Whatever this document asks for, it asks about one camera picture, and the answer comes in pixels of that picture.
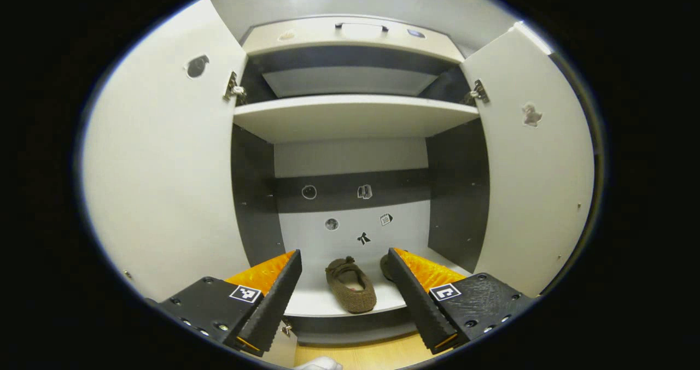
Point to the white cabinet shelf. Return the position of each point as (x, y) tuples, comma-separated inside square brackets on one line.
[(355, 118)]

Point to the white shoe cabinet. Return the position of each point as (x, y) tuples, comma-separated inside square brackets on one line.
[(350, 157)]

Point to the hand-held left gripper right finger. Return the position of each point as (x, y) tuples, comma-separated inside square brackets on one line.
[(415, 304)]

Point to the brown fuzzy shoe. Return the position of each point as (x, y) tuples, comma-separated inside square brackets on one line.
[(355, 299), (384, 267)]

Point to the person's white shoe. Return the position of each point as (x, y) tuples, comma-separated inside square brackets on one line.
[(320, 364)]

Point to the metal door hinge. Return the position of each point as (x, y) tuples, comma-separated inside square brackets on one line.
[(232, 88), (286, 329), (478, 92)]

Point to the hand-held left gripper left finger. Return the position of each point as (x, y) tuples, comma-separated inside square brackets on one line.
[(276, 304)]

